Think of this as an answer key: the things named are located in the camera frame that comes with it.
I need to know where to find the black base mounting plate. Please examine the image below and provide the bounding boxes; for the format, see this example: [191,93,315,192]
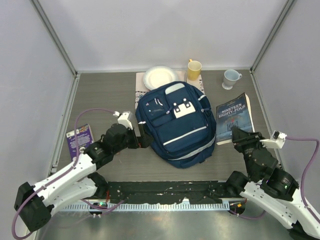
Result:
[77,179,251,205]

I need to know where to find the white paper plate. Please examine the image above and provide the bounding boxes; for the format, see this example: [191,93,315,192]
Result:
[142,66,179,90]

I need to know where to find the slotted cable duct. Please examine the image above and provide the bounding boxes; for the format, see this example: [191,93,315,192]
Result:
[61,200,230,212]

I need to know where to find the blue student backpack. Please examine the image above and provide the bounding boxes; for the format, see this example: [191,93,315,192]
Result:
[135,81,217,169]

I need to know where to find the purple paperback book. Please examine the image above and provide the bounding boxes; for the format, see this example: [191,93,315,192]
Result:
[66,124,94,161]

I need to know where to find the light blue mug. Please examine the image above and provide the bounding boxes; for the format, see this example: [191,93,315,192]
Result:
[222,69,243,90]

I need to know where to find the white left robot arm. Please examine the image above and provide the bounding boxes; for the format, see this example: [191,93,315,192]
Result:
[11,122,153,234]

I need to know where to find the yellow mug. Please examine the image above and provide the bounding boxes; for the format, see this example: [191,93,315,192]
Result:
[187,59,202,81]

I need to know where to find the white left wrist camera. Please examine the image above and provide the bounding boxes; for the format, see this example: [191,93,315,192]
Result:
[112,111,134,130]

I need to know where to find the Nineteen Eighty-Four book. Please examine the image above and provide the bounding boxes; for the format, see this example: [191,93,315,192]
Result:
[216,93,255,145]

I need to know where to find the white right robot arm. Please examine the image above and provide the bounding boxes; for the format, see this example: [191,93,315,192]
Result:
[225,127,320,240]

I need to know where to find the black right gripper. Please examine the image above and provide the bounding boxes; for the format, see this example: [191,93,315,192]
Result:
[230,126,266,179]

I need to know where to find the patterned cloth placemat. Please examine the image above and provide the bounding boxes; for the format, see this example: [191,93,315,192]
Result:
[134,70,205,109]

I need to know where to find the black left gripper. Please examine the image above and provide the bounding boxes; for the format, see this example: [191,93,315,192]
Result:
[112,124,154,155]

